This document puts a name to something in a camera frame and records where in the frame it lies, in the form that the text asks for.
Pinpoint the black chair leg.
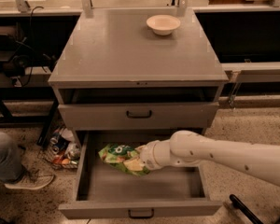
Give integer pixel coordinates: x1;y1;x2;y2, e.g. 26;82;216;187
230;194;263;224

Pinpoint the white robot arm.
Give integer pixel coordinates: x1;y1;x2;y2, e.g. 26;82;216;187
128;131;280;187

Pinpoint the black middle drawer handle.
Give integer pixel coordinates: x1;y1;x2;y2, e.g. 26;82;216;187
128;208;155;219

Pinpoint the grey drawer cabinet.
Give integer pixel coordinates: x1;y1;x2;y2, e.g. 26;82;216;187
49;7;227;144

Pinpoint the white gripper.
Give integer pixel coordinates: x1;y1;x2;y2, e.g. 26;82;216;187
123;140;171;172

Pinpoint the green rice chip bag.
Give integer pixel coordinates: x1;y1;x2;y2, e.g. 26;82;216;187
98;144;150;176

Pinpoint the black machine with cables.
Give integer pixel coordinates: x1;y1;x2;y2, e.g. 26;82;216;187
0;12;56;87

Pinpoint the wire basket with cans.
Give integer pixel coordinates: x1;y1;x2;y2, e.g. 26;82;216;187
37;126;81;170

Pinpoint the person's leg in jeans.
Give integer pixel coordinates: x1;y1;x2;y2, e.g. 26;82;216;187
0;132;24;184

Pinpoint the black drawer handle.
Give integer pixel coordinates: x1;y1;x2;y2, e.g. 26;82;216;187
128;208;155;219
126;110;152;119

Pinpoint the black top drawer handle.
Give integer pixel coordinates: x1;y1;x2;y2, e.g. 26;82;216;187
126;110;152;119

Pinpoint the grey open middle drawer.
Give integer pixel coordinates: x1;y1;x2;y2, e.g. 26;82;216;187
59;131;222;219

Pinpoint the white ceramic bowl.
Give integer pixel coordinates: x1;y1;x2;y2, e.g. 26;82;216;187
147;15;181;35

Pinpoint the white sneaker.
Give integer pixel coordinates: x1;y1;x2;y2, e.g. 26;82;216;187
5;173;54;190

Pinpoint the grey top drawer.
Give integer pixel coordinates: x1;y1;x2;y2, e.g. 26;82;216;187
59;103;218;131

